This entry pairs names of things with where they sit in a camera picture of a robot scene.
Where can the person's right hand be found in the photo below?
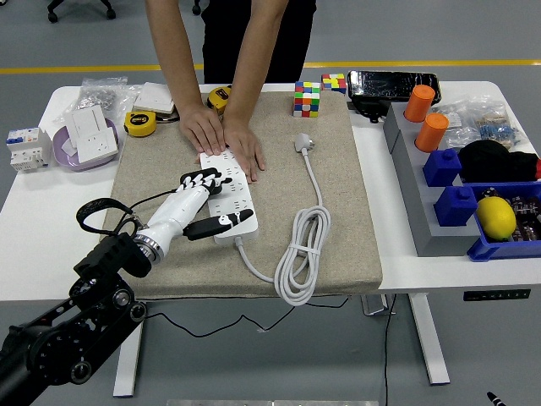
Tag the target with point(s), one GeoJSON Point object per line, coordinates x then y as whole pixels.
{"type": "Point", "coordinates": [204, 130]}

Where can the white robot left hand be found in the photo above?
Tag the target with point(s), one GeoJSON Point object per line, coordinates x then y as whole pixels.
{"type": "Point", "coordinates": [177, 211]}

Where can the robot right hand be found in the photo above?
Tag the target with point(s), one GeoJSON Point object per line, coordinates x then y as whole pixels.
{"type": "Point", "coordinates": [494, 399]}

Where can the person's left hand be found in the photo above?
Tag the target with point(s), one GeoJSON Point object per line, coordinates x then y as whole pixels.
{"type": "Point", "coordinates": [244, 147]}

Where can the white power strip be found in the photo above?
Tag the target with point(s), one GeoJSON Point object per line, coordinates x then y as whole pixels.
{"type": "Point", "coordinates": [238, 203]}

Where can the person's left forearm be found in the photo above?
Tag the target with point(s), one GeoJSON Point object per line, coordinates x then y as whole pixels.
{"type": "Point", "coordinates": [255, 51]}

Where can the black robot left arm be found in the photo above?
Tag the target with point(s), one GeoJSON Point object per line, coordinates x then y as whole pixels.
{"type": "Point", "coordinates": [84, 330]}

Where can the person's right forearm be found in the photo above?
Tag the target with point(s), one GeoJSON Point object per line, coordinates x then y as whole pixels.
{"type": "Point", "coordinates": [175, 46]}

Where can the yellow and black tape measure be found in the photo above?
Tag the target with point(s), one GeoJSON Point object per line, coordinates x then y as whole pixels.
{"type": "Point", "coordinates": [217, 97]}

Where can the beige fabric mat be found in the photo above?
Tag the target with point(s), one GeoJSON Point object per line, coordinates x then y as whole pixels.
{"type": "Point", "coordinates": [190, 266]}

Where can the large Rubik's cube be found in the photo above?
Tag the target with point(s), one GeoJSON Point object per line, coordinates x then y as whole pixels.
{"type": "Point", "coordinates": [307, 100]}

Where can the white table leg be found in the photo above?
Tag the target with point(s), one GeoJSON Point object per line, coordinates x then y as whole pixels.
{"type": "Point", "coordinates": [128, 347]}
{"type": "Point", "coordinates": [429, 338]}

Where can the black table control panel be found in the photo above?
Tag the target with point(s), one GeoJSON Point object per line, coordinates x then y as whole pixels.
{"type": "Point", "coordinates": [496, 294]}

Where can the clear bag of screws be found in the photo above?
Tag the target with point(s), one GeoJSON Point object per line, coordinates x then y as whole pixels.
{"type": "Point", "coordinates": [101, 96]}

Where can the person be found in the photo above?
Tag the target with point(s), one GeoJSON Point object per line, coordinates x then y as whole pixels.
{"type": "Point", "coordinates": [253, 34]}

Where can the small Rubik's cube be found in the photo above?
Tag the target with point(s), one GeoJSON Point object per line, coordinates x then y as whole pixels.
{"type": "Point", "coordinates": [334, 83]}

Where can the purple bowl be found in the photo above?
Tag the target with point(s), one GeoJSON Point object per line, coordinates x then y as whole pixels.
{"type": "Point", "coordinates": [63, 156]}

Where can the blue plastic bin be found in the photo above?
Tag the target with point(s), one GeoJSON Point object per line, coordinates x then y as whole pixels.
{"type": "Point", "coordinates": [488, 250]}

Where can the black glossy case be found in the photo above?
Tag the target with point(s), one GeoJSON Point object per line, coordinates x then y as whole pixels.
{"type": "Point", "coordinates": [393, 86]}

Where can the white circuit breaker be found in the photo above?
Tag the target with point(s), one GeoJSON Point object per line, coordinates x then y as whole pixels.
{"type": "Point", "coordinates": [27, 149]}

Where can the orange cylinder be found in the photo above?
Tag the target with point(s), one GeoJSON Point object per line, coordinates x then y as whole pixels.
{"type": "Point", "coordinates": [431, 132]}
{"type": "Point", "coordinates": [419, 102]}

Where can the yellow lemon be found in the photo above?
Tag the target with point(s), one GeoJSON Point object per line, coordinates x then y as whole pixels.
{"type": "Point", "coordinates": [495, 218]}

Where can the dark electronic components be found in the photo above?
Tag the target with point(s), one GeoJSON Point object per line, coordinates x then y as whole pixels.
{"type": "Point", "coordinates": [528, 216]}

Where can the grey stepped block holder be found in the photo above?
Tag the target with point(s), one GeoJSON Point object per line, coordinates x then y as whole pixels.
{"type": "Point", "coordinates": [424, 213]}

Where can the blue block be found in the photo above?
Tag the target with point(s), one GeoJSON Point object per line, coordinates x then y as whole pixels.
{"type": "Point", "coordinates": [456, 206]}
{"type": "Point", "coordinates": [441, 167]}

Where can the black die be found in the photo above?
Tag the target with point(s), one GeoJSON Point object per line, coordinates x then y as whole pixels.
{"type": "Point", "coordinates": [488, 193]}

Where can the clear bag of small parts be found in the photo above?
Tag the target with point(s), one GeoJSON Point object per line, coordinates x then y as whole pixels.
{"type": "Point", "coordinates": [452, 126]}

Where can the red item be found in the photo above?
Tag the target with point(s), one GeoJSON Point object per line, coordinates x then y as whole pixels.
{"type": "Point", "coordinates": [538, 168]}

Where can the black cloth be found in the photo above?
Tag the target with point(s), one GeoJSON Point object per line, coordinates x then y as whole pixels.
{"type": "Point", "coordinates": [496, 161]}

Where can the clear bag of resistors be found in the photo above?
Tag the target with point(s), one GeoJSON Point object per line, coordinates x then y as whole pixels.
{"type": "Point", "coordinates": [498, 126]}

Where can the flat white switch panel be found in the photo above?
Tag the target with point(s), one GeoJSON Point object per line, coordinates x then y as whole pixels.
{"type": "Point", "coordinates": [152, 99]}

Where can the white wall socket plate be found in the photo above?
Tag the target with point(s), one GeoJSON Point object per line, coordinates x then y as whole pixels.
{"type": "Point", "coordinates": [97, 146]}

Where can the white switch panel box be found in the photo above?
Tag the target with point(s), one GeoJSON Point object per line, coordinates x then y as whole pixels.
{"type": "Point", "coordinates": [86, 122]}

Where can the grey bracket under table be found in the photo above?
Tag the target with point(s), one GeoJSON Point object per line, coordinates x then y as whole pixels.
{"type": "Point", "coordinates": [376, 304]}

